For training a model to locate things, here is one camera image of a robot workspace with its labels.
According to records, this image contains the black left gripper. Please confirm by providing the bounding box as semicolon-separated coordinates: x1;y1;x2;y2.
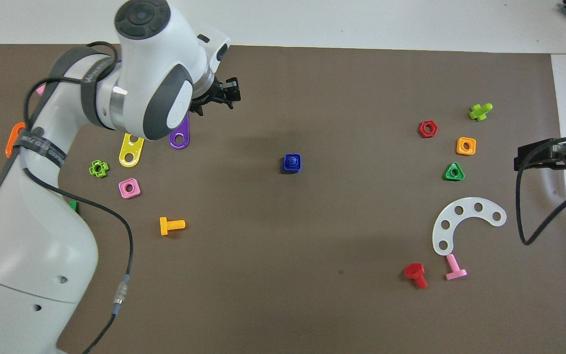
189;77;241;117

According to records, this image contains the blue square nut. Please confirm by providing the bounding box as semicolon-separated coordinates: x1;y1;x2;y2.
282;153;302;174

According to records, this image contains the lime green cross-head screw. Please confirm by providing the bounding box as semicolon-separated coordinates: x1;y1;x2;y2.
469;103;493;121

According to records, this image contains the green triangle nut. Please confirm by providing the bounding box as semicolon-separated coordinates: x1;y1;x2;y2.
443;162;465;181

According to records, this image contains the pink square nut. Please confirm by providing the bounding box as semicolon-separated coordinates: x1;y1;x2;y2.
118;178;142;199

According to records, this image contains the orange plastic screw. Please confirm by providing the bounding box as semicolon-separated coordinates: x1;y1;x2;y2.
160;217;186;236

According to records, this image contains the red plastic screw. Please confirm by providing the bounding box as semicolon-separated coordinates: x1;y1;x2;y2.
404;263;428;290

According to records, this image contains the purple four-hole strip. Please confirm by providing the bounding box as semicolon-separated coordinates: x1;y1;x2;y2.
169;114;190;149

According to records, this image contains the yellow three-hole strip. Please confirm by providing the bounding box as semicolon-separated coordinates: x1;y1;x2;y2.
118;133;144;168

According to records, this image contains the white curved perforated plate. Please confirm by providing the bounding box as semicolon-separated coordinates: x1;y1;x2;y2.
432;197;507;256

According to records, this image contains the brown table mat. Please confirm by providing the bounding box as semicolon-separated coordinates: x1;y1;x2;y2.
0;43;566;354

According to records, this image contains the orange heart-shaped plate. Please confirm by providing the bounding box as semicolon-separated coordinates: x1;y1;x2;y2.
5;122;27;159

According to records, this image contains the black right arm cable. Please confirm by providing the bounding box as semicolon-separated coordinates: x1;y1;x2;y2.
514;138;566;246

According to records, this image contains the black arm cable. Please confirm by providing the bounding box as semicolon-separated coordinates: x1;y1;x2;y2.
0;42;134;354
514;138;566;246

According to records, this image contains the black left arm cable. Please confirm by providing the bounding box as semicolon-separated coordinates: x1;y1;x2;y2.
0;42;134;354

